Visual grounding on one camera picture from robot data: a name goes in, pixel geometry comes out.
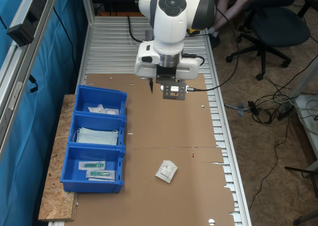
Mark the black power strip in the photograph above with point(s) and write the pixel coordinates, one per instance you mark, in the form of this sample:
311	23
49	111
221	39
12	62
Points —
285	111

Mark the person's black shoe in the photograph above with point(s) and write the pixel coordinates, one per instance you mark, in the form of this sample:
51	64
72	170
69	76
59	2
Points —
215	38

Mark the brown cardboard sheet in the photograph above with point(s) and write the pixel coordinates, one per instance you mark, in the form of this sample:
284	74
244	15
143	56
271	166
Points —
161	126

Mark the black office chair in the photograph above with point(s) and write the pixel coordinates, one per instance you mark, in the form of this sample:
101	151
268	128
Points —
280	27

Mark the pale surgical face mask stack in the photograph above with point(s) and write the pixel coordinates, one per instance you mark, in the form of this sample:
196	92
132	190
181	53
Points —
97	136

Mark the grey gripper camera mount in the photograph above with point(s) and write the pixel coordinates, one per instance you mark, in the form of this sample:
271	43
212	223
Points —
174	95

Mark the black box on beam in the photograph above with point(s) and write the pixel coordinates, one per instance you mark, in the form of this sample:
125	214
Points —
21	29

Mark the aluminium profile beam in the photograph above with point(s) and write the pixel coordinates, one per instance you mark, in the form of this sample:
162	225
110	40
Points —
22	52

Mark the clear packet with green part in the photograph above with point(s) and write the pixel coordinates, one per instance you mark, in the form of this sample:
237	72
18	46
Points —
92	165
100	175

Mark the blue bin with clear packets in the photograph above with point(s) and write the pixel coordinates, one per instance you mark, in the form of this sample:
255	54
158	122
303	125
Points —
84	99

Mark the blue bin with green packets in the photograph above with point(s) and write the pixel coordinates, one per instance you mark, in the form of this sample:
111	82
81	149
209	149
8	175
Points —
74	176

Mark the black power adapter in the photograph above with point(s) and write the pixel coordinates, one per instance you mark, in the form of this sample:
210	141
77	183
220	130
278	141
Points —
253	108

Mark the blue bin with masks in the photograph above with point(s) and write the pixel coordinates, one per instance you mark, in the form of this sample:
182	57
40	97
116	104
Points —
79	121

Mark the white side furniture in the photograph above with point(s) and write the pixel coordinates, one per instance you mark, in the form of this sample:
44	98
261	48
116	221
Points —
308	121

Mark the chipboard wooden board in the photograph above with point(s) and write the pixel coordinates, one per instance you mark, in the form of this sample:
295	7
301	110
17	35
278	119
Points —
57	186

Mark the black chair leg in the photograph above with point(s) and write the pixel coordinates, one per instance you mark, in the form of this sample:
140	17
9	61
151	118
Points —
306	218
301	171

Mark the grey tape piece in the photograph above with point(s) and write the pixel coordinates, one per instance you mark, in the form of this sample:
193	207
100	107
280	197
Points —
240	109

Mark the black hanging plug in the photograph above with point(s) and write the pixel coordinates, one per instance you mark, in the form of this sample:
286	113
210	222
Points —
33	83

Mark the clear bagged white packet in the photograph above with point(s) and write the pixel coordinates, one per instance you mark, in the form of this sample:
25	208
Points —
111	111
96	109

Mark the aluminium frame post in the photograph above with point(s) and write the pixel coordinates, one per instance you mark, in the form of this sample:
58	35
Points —
87	5

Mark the white printed packet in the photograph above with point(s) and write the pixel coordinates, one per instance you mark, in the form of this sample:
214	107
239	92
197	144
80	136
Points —
166	172

